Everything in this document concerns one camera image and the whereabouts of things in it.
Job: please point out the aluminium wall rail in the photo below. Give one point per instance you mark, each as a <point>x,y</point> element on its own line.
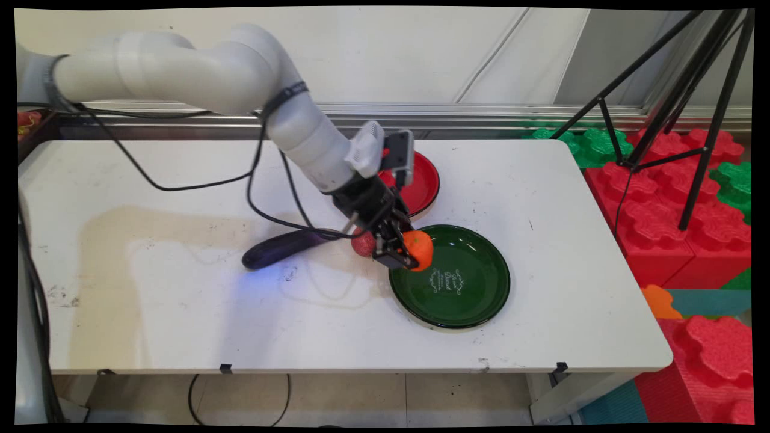
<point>481,115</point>

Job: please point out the green round plate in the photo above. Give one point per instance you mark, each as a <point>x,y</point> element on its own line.
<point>469,288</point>

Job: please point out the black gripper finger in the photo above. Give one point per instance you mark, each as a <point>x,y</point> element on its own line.
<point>404,224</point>
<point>392,252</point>

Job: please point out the orange toy carrot piece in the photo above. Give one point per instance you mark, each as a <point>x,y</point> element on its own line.
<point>421,248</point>

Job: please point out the large red foam block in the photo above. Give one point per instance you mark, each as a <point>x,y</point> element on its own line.
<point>646,222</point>

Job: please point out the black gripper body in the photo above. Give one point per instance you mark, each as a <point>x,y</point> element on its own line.
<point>370,201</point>

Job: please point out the red toy radish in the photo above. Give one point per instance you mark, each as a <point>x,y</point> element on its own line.
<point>362,243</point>

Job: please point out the white table leg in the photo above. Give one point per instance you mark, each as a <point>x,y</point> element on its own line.
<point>571,397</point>

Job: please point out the black table edge clip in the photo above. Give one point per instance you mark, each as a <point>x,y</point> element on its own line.
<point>562,368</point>
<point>226,368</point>

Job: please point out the teal foam mat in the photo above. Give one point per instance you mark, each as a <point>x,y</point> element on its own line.
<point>713,302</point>

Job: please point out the orange foam piece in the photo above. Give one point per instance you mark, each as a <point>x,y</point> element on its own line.
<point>660,302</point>

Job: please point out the green foam block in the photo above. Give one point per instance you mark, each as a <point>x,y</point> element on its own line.
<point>595,147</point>
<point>734,183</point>

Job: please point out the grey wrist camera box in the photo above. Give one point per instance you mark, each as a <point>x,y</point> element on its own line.
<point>398,153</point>

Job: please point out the red round plate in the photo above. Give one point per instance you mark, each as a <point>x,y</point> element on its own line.
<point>424,180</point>

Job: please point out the purple toy eggplant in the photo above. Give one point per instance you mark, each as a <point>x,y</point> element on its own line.
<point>277,249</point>

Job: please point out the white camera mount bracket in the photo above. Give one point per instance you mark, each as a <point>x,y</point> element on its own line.
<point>365,150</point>

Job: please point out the black camera tripod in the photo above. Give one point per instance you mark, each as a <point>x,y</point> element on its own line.
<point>698,78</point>

